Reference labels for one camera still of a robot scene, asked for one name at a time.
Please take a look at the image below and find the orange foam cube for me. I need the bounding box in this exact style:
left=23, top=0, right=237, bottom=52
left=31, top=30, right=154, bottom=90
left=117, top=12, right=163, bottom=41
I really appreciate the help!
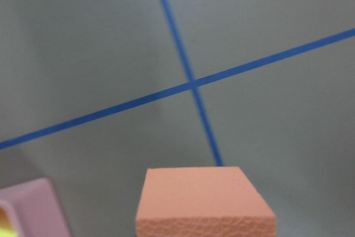
left=135, top=167, right=277, bottom=236

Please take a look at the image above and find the yellow foam cube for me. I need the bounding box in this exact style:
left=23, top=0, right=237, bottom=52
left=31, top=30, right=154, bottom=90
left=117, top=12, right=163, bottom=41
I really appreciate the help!
left=0, top=228, right=18, bottom=237

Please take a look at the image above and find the pink plastic bin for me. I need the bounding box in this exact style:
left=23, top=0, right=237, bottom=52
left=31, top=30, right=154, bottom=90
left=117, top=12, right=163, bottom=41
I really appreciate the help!
left=1, top=178, right=72, bottom=237

